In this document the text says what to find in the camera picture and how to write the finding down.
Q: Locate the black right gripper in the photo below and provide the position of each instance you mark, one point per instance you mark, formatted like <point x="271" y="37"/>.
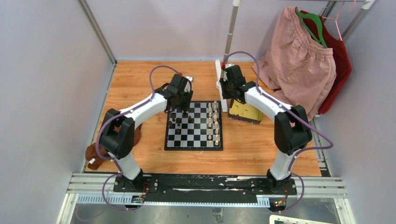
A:
<point x="225" y="95"/>

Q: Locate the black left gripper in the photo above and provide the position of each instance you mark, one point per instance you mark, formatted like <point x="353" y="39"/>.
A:
<point x="186" y="107"/>

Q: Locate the black white chess board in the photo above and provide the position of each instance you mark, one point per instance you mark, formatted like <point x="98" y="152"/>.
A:
<point x="194" y="135"/>

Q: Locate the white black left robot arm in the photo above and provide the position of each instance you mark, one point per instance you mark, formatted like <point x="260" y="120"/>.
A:
<point x="117" y="133"/>

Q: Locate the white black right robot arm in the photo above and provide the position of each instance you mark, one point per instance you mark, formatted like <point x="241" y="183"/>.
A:
<point x="291" y="133"/>

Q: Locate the gold tin box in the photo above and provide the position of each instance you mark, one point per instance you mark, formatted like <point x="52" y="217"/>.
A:
<point x="244" y="113"/>

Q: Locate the pink garment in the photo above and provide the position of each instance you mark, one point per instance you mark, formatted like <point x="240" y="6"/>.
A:
<point x="299" y="70"/>

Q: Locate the red garment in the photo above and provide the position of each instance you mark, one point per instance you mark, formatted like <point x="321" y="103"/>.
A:
<point x="337" y="61"/>

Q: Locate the pink clothes hanger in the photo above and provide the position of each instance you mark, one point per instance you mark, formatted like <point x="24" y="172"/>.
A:
<point x="327" y="11"/>

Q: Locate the white tablet corner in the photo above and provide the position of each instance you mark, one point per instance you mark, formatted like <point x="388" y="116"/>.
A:
<point x="277" y="219"/>

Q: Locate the white clothes rack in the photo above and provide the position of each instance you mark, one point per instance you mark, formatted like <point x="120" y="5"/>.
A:
<point x="366" y="5"/>

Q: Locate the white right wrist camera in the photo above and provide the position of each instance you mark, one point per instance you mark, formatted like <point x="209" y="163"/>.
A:
<point x="224" y="66"/>

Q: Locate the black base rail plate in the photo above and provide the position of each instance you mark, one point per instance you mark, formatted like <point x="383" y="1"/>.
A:
<point x="173" y="188"/>

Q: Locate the aluminium frame post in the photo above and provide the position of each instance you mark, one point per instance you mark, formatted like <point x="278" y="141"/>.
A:
<point x="99" y="34"/>

